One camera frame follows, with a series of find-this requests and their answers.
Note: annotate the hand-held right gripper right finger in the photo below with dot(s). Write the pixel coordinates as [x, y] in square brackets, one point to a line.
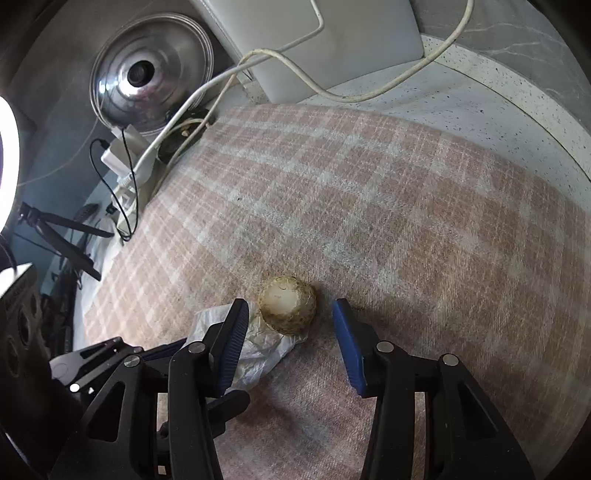
[351, 353]

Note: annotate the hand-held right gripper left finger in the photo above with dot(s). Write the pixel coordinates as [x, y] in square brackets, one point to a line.
[233, 344]

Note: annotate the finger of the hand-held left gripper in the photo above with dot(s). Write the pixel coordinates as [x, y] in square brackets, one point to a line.
[231, 406]
[92, 357]

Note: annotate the clear plastic bag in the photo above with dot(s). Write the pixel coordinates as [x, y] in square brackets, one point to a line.
[263, 353]

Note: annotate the black tripod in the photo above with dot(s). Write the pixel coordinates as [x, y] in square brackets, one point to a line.
[76, 261]

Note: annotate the beige plaid fringed blanket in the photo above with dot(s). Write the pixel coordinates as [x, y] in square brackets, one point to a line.
[369, 207]

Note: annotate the white power strip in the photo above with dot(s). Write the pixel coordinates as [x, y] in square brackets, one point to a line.
[134, 217]

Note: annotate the white charger block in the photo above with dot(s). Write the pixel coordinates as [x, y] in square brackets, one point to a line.
[115, 161]

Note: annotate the dark round object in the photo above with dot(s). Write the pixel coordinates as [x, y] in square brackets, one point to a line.
[194, 134]

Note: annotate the white plug adapter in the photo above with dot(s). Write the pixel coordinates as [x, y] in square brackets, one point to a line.
[124, 145]

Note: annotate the metal pot lid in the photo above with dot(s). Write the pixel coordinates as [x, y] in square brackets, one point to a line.
[175, 69]

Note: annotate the white box appliance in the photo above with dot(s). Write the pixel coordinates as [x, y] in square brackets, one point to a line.
[360, 46]

